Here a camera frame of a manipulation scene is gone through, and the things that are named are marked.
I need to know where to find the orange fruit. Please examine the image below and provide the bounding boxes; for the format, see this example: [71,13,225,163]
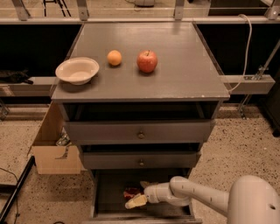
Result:
[107,50,122,66]

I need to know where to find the black bag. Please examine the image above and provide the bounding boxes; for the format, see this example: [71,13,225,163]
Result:
[0,70,33,85]

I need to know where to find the cardboard box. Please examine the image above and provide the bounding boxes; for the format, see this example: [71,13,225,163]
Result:
[31,102,81,175]

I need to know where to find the grey drawer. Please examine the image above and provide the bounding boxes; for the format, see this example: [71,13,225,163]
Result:
[81,151,201,170]
[82,168,202,224]
[65,120,214,145]

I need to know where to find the white cable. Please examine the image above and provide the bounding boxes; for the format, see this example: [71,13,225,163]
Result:
[227,13,253,95]

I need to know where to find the grey bottom drawer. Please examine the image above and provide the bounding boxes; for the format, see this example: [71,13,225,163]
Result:
[82,168,202,224]

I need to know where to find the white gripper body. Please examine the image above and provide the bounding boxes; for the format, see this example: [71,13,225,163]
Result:
[143,183,174,204]

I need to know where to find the red apple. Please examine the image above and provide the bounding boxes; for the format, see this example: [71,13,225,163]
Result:
[136,50,158,74]

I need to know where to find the red coke can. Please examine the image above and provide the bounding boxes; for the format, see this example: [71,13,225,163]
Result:
[123,187,144,200]

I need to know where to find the white bowl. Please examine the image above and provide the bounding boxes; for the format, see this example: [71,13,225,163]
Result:
[55,57,100,85]

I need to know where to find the grey middle drawer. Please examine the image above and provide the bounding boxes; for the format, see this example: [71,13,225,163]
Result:
[81,151,201,170]

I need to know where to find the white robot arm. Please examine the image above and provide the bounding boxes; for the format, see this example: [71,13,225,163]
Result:
[125,175,280,224]

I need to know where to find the grey top drawer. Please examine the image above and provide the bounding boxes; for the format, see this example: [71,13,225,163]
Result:
[65,120,214,145]

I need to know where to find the metal rail frame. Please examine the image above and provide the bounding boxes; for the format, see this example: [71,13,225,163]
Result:
[0,0,280,25]

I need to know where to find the black floor bar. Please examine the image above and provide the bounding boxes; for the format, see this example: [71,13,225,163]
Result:
[0,156,35,224]

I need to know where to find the grey drawer cabinet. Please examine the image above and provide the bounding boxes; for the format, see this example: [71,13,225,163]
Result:
[52,22,228,224]

